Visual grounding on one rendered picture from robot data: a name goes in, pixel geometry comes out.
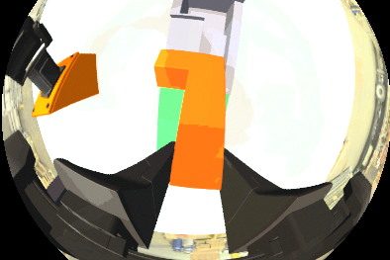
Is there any orange l-shaped part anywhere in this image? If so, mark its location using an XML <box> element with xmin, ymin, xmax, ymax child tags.
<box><xmin>154</xmin><ymin>49</ymin><xmax>226</xmax><ymax>190</ymax></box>

